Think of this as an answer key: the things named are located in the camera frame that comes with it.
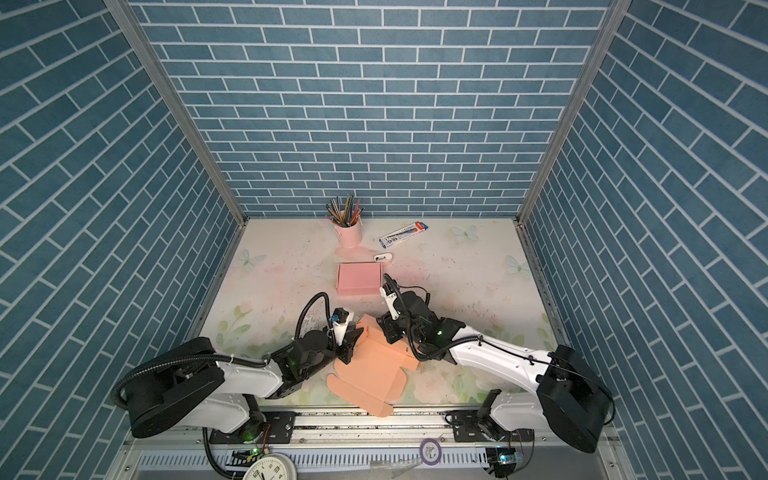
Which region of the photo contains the peach paper box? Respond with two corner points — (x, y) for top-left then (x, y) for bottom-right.
(327, 315), (419, 417)

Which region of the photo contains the pink paper box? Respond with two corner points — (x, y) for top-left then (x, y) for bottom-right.
(336, 262), (383, 296)

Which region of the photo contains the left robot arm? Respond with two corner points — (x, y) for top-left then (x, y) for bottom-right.
(110, 326), (364, 442)

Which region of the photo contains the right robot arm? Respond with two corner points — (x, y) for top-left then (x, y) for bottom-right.
(377, 287), (615, 453)

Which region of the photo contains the blue white pen box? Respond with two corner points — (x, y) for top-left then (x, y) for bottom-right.
(379, 222), (428, 249)

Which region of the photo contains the pink pencil bucket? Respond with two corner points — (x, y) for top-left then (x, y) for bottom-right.
(333, 219), (363, 249)

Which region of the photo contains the coloured pencils bundle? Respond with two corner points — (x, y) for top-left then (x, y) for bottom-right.
(326, 195), (364, 228)

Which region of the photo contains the white round clock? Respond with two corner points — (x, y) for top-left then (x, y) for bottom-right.
(243, 453), (298, 480)

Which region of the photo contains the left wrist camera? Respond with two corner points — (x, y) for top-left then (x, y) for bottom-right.
(331, 307), (354, 345)

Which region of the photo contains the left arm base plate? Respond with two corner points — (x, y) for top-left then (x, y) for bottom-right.
(209, 411), (296, 445)

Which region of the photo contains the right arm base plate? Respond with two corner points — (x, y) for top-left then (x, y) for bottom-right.
(443, 410), (534, 443)

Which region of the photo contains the metal base rail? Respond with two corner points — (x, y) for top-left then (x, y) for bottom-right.
(107, 405), (635, 479)

